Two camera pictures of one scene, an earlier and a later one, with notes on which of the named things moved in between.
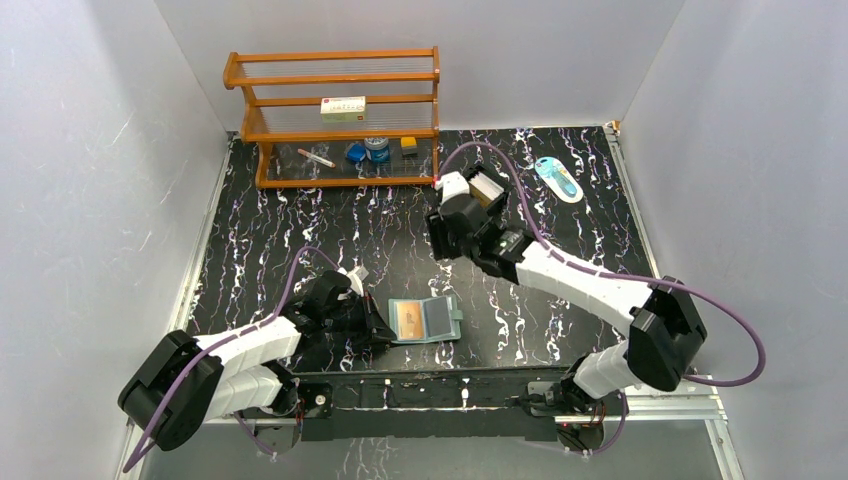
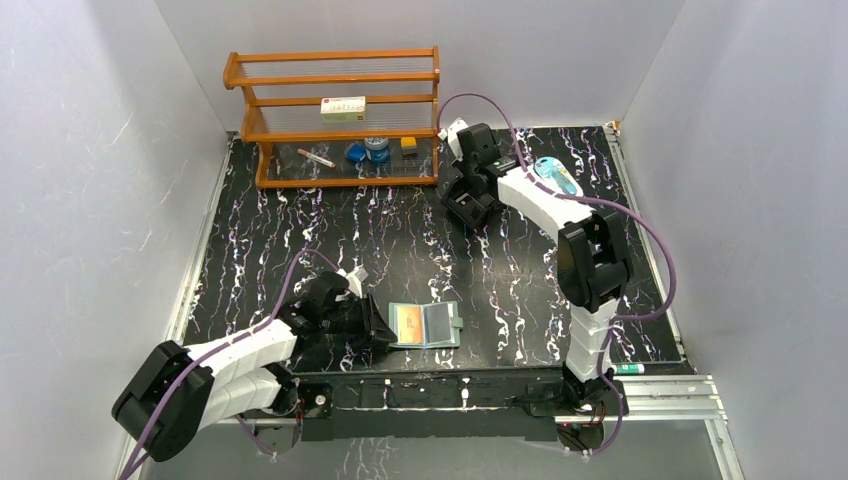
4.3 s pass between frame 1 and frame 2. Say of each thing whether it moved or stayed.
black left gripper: stayed
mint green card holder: stayed
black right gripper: moved
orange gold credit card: stayed
